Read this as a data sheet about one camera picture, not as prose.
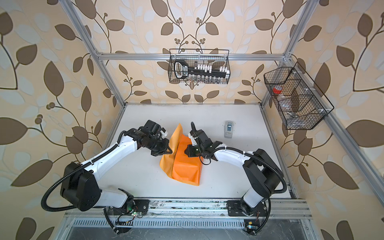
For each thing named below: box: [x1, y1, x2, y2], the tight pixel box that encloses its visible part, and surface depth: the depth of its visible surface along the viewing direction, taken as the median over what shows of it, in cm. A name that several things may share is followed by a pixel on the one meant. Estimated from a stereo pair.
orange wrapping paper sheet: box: [159, 123, 203, 186], surface depth 83 cm
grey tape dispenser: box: [224, 120, 235, 139], surface depth 104 cm
